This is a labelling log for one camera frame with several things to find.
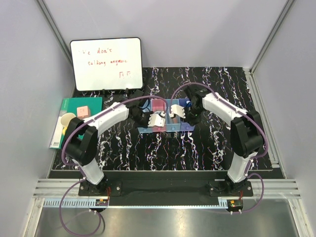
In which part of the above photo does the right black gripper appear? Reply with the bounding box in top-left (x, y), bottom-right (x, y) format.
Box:
top-left (180, 105), bottom-right (203, 126)

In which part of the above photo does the light blue bin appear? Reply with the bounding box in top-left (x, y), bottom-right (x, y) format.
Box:
top-left (137, 99), bottom-right (153, 134)

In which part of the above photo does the grey blue glue stick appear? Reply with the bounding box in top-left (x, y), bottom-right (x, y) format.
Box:
top-left (185, 100), bottom-right (192, 111)

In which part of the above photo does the pink bin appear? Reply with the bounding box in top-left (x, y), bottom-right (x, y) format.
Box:
top-left (151, 99), bottom-right (166, 132)

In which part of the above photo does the teal blue bin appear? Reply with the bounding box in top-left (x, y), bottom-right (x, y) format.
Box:
top-left (165, 111), bottom-right (180, 132)

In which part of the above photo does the purple bin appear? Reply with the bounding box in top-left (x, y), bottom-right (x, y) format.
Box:
top-left (178, 99), bottom-right (195, 132)

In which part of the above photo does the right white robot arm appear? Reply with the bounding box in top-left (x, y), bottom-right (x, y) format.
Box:
top-left (184, 82), bottom-right (268, 196)

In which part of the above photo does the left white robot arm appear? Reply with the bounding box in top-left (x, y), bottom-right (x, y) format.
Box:
top-left (61, 91), bottom-right (153, 196)

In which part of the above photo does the black marbled table mat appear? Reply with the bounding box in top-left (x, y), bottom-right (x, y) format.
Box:
top-left (50, 66), bottom-right (274, 172)

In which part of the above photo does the pink eraser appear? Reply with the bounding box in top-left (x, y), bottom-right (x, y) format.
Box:
top-left (77, 106), bottom-right (91, 119)

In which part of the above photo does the white dry-erase board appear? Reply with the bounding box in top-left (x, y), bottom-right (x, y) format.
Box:
top-left (70, 37), bottom-right (143, 91)

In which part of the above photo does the green notebook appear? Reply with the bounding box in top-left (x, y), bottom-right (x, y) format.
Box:
top-left (49, 97), bottom-right (103, 149)

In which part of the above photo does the yellow cream mug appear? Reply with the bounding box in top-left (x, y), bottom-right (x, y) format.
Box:
top-left (60, 113), bottom-right (76, 135)

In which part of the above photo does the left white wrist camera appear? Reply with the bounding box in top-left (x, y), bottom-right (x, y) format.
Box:
top-left (148, 113), bottom-right (166, 127)

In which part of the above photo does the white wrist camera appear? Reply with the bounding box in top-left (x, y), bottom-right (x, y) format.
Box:
top-left (148, 113), bottom-right (166, 127)
top-left (169, 104), bottom-right (186, 119)

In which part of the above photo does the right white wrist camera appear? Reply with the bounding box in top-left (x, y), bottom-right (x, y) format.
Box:
top-left (169, 104), bottom-right (186, 119)

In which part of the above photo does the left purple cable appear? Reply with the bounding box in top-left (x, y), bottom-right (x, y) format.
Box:
top-left (59, 95), bottom-right (168, 235)

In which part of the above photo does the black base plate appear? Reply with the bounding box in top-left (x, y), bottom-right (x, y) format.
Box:
top-left (79, 178), bottom-right (253, 208)

